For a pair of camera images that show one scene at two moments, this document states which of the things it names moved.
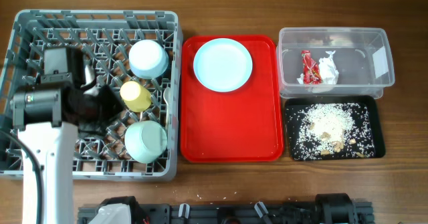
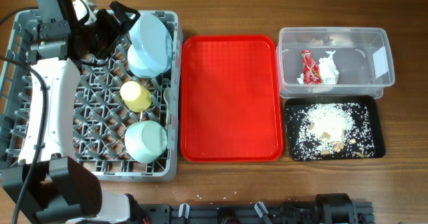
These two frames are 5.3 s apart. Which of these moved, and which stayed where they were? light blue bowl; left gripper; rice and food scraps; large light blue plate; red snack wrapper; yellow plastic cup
Moved: large light blue plate; left gripper
Stayed: red snack wrapper; light blue bowl; yellow plastic cup; rice and food scraps
